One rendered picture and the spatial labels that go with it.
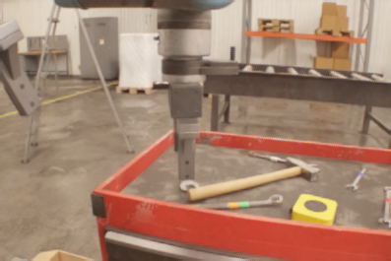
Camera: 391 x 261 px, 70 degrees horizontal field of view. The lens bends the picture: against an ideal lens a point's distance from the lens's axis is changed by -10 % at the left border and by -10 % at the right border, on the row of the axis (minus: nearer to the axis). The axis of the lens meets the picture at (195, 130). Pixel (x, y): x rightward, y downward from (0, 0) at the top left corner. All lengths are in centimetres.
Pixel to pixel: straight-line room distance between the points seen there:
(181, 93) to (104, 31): 887
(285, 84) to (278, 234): 301
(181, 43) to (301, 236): 37
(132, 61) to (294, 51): 415
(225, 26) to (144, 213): 813
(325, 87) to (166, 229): 310
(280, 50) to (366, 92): 504
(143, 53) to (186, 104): 650
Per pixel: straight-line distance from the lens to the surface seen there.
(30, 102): 38
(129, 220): 61
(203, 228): 56
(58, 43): 1090
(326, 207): 60
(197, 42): 49
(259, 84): 348
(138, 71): 705
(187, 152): 48
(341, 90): 358
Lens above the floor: 123
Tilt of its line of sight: 17 degrees down
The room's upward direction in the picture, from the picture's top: 1 degrees clockwise
